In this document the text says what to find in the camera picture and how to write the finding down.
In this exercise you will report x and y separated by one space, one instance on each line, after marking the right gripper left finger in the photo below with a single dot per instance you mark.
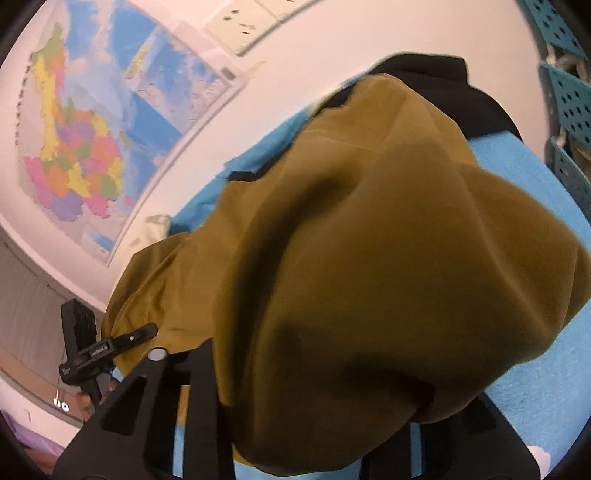
131 435

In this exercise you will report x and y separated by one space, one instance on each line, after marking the black garment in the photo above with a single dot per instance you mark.
441 79

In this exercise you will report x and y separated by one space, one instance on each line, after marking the colourful wall map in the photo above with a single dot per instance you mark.
112 93

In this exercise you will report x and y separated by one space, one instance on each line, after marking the olive brown jacket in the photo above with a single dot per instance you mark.
369 276

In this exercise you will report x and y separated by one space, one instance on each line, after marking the blue floral bed sheet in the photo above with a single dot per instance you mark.
531 322

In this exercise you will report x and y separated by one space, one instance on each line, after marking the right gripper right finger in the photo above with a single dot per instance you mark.
476 443

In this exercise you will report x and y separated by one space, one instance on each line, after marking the person's hand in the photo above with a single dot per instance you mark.
91 394

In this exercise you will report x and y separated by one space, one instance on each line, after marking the grey wooden wardrobe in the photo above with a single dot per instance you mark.
32 345

